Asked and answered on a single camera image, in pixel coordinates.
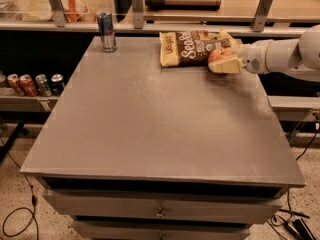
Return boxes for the metal shelf bracket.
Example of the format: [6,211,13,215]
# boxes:
[132,0,144,29]
[49,0,67,27]
[251,0,273,32]

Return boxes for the dark blue soda can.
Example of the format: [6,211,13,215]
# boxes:
[51,74,65,94]

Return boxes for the black power adapter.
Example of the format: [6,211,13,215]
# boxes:
[287,219,317,240]

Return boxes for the black floor cable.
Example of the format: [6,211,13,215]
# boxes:
[0,135,40,240]

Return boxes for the grey drawer cabinet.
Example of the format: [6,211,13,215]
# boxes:
[22,37,304,240]

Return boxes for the orange white snack bag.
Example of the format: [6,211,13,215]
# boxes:
[62,0,96,23]

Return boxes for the orange soda can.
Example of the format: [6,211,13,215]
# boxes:
[19,74,38,97]

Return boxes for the silver blue energy drink can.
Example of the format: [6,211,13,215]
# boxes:
[96,10,117,52]

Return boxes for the green soda can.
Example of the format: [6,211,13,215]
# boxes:
[35,74,52,97]

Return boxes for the metal shelf bracket middle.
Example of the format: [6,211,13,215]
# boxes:
[132,0,144,29]

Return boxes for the brown chip bag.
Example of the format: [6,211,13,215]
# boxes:
[159,30,239,67]

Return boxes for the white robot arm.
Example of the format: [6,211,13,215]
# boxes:
[208,25,320,82]

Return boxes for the red apple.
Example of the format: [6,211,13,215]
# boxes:
[208,48,236,64]

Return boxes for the round drawer knob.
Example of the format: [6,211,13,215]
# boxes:
[154,207,166,219]

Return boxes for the metal shelf bracket right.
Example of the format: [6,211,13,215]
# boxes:
[251,0,273,32]

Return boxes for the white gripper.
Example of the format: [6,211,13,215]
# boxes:
[209,40,271,74]

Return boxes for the metal shelf bracket left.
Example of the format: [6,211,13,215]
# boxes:
[49,0,67,27]

